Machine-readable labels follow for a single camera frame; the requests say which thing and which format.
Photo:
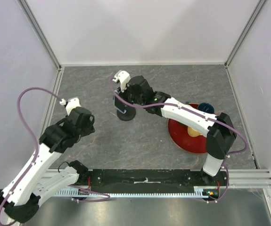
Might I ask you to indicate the red round tray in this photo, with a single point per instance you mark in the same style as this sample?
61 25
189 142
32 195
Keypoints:
179 135

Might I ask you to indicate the aluminium frame post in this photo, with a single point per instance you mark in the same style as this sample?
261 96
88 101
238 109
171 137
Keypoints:
35 25
247 28

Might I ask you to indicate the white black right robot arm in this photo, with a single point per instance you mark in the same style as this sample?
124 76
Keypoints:
217 129

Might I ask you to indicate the dark blue cup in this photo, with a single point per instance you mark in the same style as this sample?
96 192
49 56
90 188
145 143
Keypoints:
206 107

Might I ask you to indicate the aluminium frame post right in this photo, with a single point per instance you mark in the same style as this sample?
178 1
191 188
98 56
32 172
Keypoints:
247 28

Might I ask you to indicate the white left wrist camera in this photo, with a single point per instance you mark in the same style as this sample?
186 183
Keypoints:
70 104

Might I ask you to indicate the slotted cable duct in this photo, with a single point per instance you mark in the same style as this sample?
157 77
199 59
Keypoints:
196 192

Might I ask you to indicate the black phone stand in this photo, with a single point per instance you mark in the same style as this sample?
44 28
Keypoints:
129 114

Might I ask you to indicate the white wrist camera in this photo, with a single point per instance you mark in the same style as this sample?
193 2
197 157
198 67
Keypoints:
122 77
70 104

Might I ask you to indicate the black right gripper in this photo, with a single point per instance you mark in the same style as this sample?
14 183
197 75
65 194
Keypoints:
123 94

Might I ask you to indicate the aluminium frame post left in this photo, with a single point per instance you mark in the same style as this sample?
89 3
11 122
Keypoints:
35 25

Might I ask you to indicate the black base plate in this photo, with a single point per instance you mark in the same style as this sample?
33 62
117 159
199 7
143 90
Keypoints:
171 180

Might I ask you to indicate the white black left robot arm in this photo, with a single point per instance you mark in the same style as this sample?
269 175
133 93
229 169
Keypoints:
22 198

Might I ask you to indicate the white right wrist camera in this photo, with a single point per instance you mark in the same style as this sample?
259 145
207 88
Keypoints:
122 77

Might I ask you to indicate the phone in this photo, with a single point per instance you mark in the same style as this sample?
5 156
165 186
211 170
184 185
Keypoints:
119 105

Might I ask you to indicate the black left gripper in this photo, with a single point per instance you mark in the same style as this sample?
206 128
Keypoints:
90 128

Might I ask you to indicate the yellow mug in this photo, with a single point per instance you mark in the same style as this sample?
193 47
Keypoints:
193 133

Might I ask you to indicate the aluminium front rail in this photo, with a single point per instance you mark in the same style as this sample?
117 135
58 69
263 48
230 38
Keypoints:
243 178

